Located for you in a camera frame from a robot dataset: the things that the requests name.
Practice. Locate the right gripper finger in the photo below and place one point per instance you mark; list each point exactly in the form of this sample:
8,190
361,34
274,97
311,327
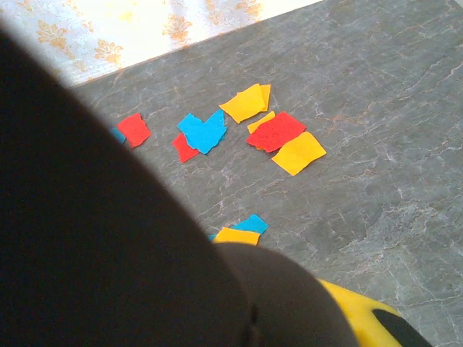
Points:
361,318

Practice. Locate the black cartoon face hand brush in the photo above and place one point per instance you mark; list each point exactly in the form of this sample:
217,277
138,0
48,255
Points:
90,217

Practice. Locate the yellow paper scrap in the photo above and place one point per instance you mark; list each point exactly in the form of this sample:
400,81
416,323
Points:
242,105
298,153
267,95
237,236
258,124

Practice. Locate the red paper scrap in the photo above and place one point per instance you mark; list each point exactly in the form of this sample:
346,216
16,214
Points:
182,153
134,131
278,132

